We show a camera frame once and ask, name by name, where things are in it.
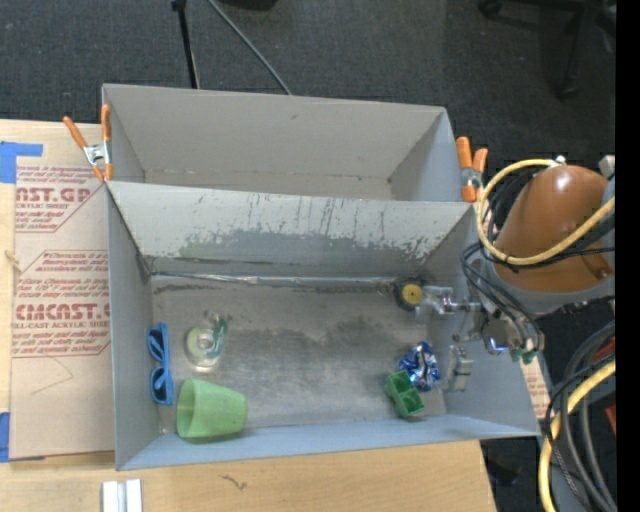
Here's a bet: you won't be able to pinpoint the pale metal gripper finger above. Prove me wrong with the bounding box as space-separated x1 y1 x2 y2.
417 285 482 322
446 333 480 393

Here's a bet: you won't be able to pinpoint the black and yellow round wheel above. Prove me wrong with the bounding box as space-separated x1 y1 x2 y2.
397 280 426 312

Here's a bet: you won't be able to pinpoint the blue and white crumpled packet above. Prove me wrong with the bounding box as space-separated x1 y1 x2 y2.
398 341 442 393

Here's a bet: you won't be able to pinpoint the green two-compartment box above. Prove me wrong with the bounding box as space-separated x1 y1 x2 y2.
383 369 427 419

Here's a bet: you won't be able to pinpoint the grey metal bin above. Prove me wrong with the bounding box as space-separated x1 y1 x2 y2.
101 83 544 472

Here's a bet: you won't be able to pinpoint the clear tape dispenser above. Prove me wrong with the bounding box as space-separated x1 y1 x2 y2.
184 309 232 374

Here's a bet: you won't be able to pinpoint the green plastic cup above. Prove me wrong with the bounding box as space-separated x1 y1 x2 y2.
175 377 250 442

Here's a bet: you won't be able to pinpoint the blue sunglasses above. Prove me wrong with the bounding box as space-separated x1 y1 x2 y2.
146 322 176 407

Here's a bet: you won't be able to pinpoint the brown cardboard board, red print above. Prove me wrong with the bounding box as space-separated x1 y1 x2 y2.
0 118 551 463

